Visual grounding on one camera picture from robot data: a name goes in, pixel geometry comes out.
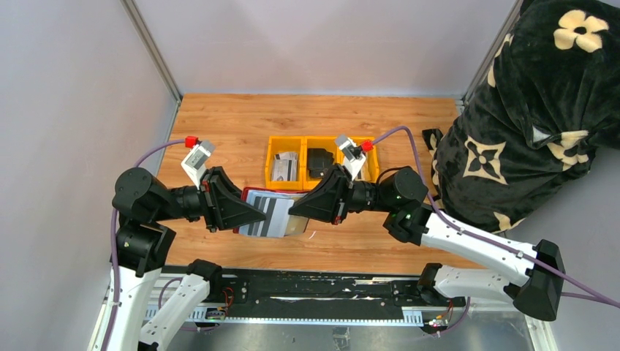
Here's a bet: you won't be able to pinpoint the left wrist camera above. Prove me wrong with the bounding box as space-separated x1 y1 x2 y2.
181 140 216 188

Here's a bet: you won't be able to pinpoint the purple cable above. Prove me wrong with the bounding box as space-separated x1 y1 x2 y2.
362 126 620 336
99 136 200 351

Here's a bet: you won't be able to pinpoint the white striped card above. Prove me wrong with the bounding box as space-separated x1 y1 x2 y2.
238 195 295 238

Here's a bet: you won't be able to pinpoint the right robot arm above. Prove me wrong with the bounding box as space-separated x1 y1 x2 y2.
289 165 565 321

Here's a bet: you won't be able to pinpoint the white cards stack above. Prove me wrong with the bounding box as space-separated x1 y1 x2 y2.
271 151 298 181

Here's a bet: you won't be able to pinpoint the black floral blanket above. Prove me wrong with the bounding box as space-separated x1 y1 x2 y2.
423 1 619 233

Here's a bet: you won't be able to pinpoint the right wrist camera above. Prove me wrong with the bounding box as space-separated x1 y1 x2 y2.
335 135 374 181

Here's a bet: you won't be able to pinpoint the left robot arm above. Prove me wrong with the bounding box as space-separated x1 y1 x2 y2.
92 167 266 350

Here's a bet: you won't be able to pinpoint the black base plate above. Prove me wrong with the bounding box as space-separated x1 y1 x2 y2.
205 268 465 320

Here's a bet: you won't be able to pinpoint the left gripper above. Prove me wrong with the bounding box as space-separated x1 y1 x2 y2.
154 165 269 230

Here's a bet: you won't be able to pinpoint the tan logo card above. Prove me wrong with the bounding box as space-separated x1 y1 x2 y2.
284 215 309 236

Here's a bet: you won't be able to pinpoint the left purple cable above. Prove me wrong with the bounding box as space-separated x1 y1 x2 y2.
99 136 200 351

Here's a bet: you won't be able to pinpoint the aluminium frame rail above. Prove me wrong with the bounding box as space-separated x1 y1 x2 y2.
87 272 559 351

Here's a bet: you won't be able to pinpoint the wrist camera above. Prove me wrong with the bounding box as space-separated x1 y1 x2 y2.
181 140 216 188
335 135 374 181

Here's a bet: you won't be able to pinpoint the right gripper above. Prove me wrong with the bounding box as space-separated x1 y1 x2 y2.
288 163 396 226

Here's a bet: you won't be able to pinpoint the black cards stack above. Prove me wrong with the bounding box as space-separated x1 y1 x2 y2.
306 148 334 178

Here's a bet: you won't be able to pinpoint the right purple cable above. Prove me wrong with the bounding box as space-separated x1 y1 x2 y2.
362 126 620 336

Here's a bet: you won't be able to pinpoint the red leather card holder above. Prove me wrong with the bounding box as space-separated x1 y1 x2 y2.
233 187 309 238

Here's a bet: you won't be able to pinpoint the left yellow bin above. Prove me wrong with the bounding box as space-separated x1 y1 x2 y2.
265 136 307 191

